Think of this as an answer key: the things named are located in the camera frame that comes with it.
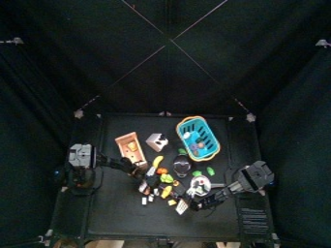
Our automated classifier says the white toy knife black handle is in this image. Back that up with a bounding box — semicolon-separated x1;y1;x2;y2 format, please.
175;198;192;216

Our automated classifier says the yellow toy corn green husk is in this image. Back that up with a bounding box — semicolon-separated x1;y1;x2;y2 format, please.
159;172;176;200

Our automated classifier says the white toy bowl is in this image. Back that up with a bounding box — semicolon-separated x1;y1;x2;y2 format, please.
187;174;213;198

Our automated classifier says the yellow toy banana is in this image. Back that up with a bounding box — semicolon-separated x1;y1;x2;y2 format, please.
151;155;165;169

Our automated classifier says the grey toy cooking pot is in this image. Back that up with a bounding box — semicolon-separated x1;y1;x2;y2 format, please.
172;154;192;179

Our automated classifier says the white cube block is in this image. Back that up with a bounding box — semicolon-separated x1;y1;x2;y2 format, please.
144;133;171;153

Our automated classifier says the teal toy basket orange rim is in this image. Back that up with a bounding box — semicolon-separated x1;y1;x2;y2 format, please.
175;115;223;163

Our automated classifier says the wooden toy box with handle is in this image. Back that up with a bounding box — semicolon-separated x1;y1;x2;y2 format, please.
113;131;148;167

